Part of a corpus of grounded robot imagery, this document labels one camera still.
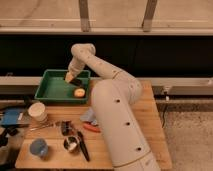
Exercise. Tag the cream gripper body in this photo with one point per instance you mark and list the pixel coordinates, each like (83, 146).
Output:
(68, 77)

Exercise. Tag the dark brown eraser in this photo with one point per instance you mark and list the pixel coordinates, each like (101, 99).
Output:
(77, 82)

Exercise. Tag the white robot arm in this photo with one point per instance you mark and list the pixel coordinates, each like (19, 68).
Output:
(111, 100)

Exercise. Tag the white paper cup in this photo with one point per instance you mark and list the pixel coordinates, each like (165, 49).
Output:
(38, 112)

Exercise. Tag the small metal cup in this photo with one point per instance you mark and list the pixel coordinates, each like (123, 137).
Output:
(71, 144)

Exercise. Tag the blue plastic cup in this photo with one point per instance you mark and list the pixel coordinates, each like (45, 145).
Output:
(39, 147)

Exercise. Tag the orange round fruit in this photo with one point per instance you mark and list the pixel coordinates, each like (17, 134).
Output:
(79, 93)

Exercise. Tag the green plastic tray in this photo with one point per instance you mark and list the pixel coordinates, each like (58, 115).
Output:
(54, 89)

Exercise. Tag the grey blue crumpled cloth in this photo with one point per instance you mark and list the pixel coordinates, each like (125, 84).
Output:
(89, 116)

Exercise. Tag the dark small toy object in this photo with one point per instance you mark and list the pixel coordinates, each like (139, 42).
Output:
(66, 128)

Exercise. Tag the metal spoon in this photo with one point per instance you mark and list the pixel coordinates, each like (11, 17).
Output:
(45, 126)

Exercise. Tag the red chili pepper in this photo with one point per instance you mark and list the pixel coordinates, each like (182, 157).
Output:
(91, 128)

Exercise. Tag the black marker pen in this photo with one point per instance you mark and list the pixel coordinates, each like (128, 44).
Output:
(83, 146)

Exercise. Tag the blue box device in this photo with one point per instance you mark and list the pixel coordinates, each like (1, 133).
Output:
(14, 117)

